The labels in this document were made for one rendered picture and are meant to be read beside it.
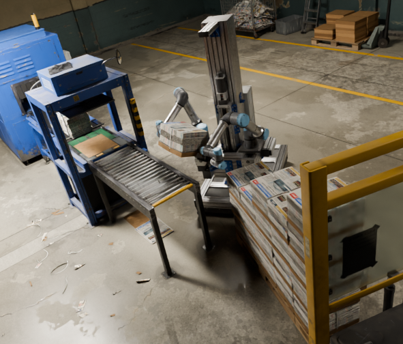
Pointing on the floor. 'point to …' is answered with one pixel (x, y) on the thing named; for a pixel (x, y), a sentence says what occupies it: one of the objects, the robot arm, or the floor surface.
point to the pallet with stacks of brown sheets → (346, 29)
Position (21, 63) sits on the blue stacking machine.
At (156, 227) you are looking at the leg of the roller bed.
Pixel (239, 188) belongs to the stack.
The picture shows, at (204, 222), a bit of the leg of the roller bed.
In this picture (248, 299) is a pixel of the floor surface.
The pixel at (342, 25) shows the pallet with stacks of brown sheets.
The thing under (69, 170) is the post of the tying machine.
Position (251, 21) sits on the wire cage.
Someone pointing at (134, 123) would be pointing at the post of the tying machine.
